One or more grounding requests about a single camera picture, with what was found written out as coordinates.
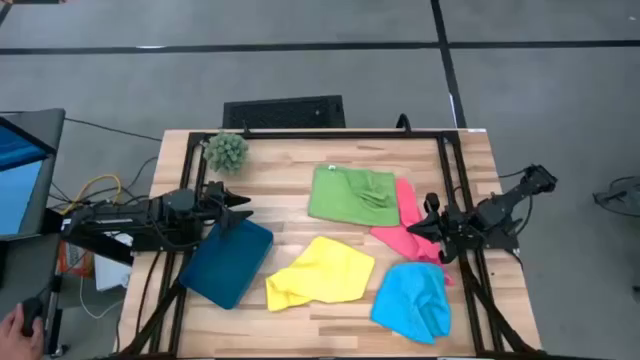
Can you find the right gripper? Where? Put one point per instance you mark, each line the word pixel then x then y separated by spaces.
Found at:
pixel 456 225

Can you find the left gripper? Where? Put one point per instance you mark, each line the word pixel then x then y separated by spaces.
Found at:
pixel 215 212

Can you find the green microfiber towel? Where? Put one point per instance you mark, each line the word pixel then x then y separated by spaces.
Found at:
pixel 345 195

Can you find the yellow microfiber towel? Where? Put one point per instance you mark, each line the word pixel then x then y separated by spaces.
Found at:
pixel 325 270

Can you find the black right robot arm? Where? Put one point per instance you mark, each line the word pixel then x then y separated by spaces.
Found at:
pixel 500 205

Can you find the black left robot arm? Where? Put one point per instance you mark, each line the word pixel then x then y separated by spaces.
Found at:
pixel 125 222

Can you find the pink microfiber towel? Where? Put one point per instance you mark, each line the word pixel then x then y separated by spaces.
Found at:
pixel 400 240

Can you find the light blue microfiber towel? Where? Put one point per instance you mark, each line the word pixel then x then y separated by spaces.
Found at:
pixel 410 305

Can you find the teal plastic bin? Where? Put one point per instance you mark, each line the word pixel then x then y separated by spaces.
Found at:
pixel 225 265

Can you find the green artificial plant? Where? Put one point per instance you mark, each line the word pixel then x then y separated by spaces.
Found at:
pixel 226 152

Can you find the black perforated panel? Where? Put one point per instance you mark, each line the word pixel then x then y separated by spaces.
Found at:
pixel 285 112

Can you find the white paper sheet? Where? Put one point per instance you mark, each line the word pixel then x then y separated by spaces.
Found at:
pixel 110 272

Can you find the black slanted bar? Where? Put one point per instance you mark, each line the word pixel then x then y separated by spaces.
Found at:
pixel 100 252

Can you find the orange package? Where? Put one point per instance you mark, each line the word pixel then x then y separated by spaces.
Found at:
pixel 75 262

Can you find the computer monitor with blue screen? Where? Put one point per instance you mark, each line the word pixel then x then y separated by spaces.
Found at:
pixel 20 195

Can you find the grey side desk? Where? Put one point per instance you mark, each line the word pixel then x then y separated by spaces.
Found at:
pixel 25 270

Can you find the black computer mouse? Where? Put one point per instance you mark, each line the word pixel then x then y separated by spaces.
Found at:
pixel 32 310

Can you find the person's hand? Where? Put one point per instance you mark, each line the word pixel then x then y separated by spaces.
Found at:
pixel 15 340

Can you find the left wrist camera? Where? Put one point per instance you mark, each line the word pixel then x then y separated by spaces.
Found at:
pixel 216 189

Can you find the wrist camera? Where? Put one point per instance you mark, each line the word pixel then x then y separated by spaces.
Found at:
pixel 216 189
pixel 432 202

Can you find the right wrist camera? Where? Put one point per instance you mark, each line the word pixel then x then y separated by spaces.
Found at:
pixel 432 202

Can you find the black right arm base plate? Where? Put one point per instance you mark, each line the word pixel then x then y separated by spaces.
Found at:
pixel 500 245

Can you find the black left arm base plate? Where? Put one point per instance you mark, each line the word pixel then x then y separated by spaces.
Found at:
pixel 150 245

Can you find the black aluminium table frame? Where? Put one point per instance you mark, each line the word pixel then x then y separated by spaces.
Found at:
pixel 325 134

